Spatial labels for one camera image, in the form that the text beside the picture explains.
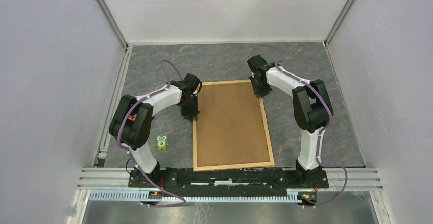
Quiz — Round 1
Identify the left aluminium corner post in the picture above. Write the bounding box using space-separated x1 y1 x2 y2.
95 0 129 49

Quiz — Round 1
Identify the green owl number toy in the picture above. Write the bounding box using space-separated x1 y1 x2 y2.
156 135 169 151

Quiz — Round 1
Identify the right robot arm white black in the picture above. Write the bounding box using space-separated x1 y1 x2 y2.
247 55 333 187

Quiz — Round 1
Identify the aluminium corner post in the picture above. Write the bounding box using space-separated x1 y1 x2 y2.
95 0 129 49
323 0 356 48

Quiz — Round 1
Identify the toothed aluminium rail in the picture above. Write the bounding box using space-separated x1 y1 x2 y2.
89 190 301 204

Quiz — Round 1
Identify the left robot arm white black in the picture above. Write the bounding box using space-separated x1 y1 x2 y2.
109 73 203 187

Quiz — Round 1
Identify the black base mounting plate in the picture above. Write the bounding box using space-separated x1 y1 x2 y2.
128 167 329 198

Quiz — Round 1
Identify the wooden picture frame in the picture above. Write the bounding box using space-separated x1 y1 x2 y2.
192 79 276 172

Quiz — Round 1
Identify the right aluminium corner post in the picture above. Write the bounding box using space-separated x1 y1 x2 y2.
323 0 356 48

